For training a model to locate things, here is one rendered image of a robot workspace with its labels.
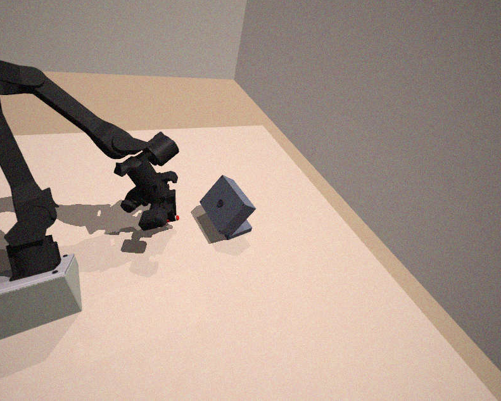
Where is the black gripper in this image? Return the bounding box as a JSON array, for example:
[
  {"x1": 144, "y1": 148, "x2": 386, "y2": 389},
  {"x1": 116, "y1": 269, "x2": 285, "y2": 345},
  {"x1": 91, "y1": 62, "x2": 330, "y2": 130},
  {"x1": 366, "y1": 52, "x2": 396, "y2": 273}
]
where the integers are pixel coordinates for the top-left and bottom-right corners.
[{"x1": 134, "y1": 171, "x2": 178, "y2": 231}]

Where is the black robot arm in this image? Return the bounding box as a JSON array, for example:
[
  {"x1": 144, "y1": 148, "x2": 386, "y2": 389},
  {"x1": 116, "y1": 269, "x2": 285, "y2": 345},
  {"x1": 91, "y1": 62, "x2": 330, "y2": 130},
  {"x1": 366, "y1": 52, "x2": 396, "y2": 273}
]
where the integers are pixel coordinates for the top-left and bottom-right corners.
[{"x1": 0, "y1": 60, "x2": 179, "y2": 281}]

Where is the dark grey panel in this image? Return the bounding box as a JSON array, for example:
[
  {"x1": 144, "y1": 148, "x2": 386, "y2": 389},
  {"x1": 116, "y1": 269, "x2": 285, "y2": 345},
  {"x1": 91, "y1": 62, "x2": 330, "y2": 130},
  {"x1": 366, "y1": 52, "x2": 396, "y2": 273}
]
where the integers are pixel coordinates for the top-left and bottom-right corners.
[{"x1": 200, "y1": 175, "x2": 256, "y2": 240}]

